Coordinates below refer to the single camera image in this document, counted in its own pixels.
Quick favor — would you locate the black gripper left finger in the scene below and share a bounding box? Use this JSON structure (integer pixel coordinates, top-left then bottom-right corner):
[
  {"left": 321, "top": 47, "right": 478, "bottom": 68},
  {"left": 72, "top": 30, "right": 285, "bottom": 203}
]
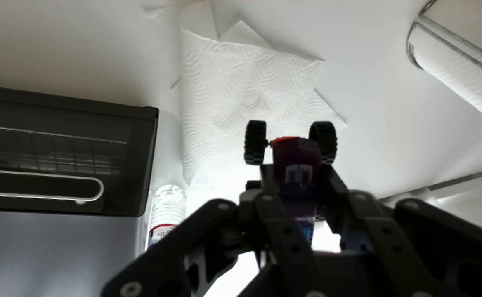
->
[{"left": 100, "top": 164, "right": 320, "bottom": 297}]

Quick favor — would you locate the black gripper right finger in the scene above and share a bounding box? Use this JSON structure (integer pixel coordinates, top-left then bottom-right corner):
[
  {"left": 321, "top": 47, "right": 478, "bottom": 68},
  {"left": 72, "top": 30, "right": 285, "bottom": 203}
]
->
[{"left": 316, "top": 164, "right": 482, "bottom": 297}]

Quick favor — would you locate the blue red toy car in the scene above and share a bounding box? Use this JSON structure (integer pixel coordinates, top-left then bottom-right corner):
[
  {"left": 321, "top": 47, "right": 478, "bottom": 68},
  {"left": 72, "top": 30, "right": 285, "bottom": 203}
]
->
[{"left": 244, "top": 119, "right": 374, "bottom": 254}]

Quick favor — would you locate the clear plastic water bottle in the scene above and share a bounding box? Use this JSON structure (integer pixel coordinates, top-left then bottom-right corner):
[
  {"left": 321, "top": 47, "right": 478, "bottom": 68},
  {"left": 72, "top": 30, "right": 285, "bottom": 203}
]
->
[{"left": 143, "top": 184, "right": 188, "bottom": 253}]

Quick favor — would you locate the white paper towel roll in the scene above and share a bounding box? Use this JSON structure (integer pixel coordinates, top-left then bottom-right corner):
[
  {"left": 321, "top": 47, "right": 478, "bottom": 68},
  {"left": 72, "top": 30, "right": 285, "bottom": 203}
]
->
[{"left": 404, "top": 0, "right": 482, "bottom": 134}]

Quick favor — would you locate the black toaster oven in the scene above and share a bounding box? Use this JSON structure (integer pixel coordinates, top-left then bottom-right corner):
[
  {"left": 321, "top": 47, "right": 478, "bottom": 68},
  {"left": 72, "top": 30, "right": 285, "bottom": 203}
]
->
[{"left": 0, "top": 83, "right": 161, "bottom": 297}]

